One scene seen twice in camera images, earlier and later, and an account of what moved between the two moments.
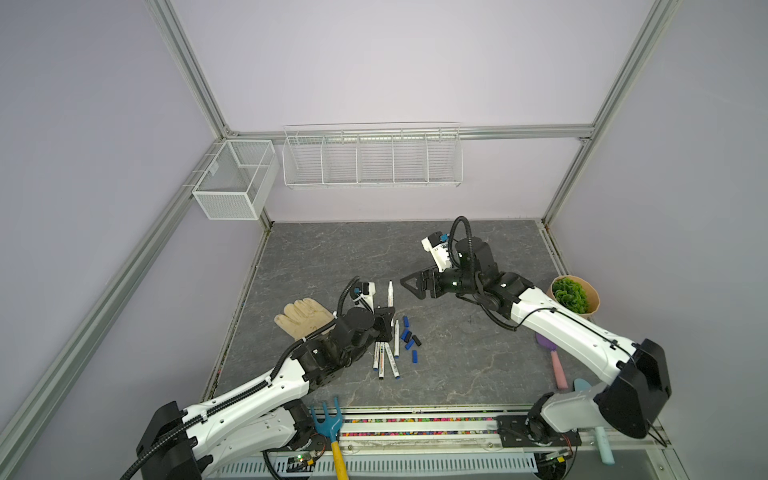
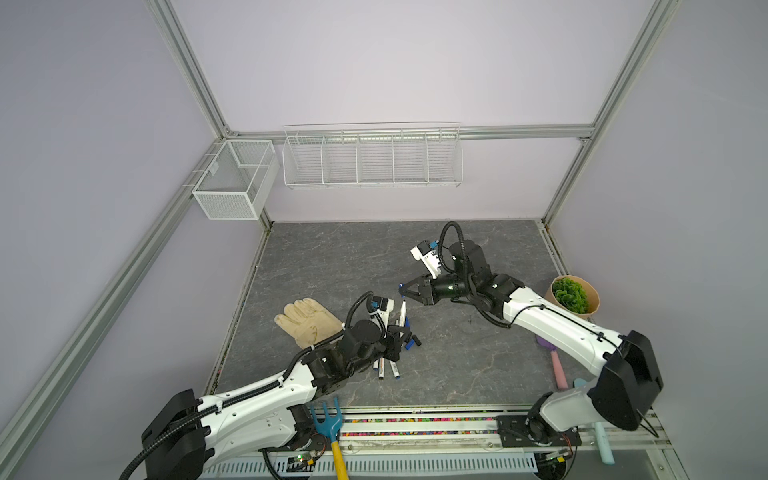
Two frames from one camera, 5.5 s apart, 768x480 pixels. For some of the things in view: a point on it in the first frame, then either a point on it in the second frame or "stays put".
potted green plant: (575, 293) stays put
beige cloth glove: (304, 316) stays put
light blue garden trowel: (608, 458) stays put
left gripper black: (382, 318) -> (394, 342)
